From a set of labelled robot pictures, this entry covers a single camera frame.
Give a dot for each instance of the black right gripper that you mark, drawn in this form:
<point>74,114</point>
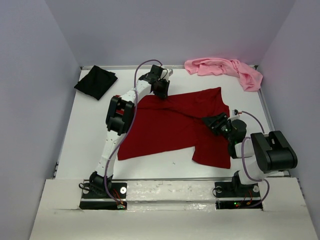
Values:
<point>211,121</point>

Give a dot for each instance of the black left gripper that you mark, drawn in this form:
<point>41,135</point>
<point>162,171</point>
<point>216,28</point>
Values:
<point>163,94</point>

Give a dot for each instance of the red t shirt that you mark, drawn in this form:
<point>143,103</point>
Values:
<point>175,123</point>

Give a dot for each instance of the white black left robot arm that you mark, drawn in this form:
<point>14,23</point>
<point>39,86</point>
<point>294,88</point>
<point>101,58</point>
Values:
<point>120,118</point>

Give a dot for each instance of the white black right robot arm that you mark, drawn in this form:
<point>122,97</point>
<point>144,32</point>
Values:
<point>261,154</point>

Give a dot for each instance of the pink t shirt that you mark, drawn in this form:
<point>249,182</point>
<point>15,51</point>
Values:
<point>249,78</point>

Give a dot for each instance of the black folded t shirt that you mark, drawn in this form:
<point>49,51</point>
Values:
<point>96,83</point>

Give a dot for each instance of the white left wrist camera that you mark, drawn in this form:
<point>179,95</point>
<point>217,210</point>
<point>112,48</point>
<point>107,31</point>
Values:
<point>166,73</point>

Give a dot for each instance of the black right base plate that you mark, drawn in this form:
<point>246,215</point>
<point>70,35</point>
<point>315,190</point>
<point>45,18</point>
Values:
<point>228,197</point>

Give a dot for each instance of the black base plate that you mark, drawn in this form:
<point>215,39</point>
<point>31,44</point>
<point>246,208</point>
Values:
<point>228,197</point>
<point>94,199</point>

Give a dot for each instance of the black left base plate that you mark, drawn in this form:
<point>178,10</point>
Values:
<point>94,199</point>

